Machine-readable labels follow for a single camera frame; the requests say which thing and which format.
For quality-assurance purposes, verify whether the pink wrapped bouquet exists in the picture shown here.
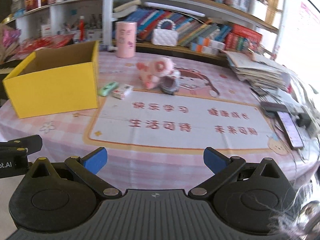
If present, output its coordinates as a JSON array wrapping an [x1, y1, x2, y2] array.
[[0, 24, 21, 63]]

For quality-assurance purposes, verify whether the pink cartoon tablecloth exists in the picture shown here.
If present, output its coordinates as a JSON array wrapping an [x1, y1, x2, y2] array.
[[1, 53, 319, 190]]

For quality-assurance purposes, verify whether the red thick dictionary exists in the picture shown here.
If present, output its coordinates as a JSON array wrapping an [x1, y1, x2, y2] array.
[[232, 24, 263, 43]]

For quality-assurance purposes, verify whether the pink plush pig toy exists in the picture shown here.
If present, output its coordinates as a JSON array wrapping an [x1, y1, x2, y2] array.
[[136, 57, 175, 90]]

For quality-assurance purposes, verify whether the white power strip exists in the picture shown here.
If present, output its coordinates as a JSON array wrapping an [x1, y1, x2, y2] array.
[[281, 92, 319, 139]]

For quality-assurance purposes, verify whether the mint green small case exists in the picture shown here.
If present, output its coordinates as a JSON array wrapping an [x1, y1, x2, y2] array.
[[98, 81, 119, 97]]

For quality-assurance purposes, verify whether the white bookshelf unit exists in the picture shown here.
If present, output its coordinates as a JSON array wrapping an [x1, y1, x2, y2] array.
[[0, 0, 288, 61]]

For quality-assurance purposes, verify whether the white pen holder box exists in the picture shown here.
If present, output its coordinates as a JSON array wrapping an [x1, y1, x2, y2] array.
[[57, 29, 103, 43]]

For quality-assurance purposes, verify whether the red figurine bottle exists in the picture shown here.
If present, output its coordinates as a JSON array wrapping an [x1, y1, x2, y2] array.
[[78, 15, 85, 42]]

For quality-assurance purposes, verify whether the smartphone lit screen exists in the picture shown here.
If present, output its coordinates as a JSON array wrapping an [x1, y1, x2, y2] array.
[[276, 112, 304, 150]]

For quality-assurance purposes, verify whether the red paper sheet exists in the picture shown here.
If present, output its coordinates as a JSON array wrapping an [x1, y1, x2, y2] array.
[[14, 34, 74, 55]]

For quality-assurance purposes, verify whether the small grey purple container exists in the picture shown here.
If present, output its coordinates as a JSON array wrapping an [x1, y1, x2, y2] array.
[[159, 76, 180, 95]]

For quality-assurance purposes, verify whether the white quilted pearl handbag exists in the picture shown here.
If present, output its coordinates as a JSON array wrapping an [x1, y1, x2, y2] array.
[[151, 19, 178, 47]]

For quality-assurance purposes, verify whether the stack of papers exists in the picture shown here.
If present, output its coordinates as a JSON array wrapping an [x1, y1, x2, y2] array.
[[224, 50, 291, 91]]

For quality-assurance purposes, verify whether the black flat device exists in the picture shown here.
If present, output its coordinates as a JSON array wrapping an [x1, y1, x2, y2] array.
[[260, 101, 289, 113]]

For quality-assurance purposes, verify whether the orange white box upper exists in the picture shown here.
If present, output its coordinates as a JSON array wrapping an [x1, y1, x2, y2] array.
[[196, 37, 226, 50]]

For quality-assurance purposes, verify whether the yellow cardboard box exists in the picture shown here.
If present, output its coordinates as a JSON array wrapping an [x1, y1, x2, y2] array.
[[3, 41, 99, 118]]

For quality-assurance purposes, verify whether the orange white box lower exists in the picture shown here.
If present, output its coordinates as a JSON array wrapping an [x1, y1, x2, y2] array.
[[190, 42, 219, 56]]

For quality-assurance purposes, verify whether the small white orange box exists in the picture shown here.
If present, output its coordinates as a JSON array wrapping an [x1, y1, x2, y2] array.
[[111, 83, 133, 100]]

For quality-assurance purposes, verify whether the pink cylindrical tin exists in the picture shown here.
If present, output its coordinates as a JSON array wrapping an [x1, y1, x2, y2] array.
[[116, 21, 137, 59]]

